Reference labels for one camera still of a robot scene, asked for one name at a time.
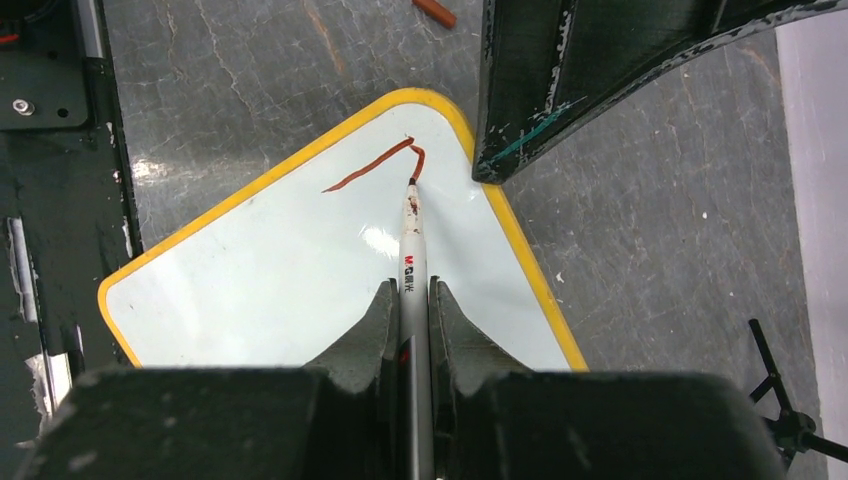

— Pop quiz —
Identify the black tripod stand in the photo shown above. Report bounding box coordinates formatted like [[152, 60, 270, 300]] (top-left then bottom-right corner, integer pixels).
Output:
[[748, 319, 847, 471]]

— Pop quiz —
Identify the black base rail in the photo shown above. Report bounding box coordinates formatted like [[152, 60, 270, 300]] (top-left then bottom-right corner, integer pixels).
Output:
[[1, 1, 141, 478]]

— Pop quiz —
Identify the red whiteboard marker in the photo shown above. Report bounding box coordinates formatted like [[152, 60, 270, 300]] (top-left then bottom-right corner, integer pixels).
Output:
[[398, 178, 435, 479]]

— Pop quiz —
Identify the yellow framed whiteboard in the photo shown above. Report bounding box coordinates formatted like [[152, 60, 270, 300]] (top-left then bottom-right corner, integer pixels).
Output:
[[97, 88, 586, 371]]

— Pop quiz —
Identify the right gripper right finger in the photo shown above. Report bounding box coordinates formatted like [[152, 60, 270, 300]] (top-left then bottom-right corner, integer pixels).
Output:
[[429, 278, 785, 479]]

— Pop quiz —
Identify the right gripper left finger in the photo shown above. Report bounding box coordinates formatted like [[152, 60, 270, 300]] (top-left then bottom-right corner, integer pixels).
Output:
[[17, 280, 400, 479]]

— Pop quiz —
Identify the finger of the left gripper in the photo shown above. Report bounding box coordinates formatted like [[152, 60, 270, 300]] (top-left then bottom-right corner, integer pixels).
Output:
[[472, 0, 846, 185]]

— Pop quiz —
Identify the red marker cap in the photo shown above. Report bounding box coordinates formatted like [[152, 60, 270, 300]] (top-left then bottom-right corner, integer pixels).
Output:
[[411, 0, 457, 29]]

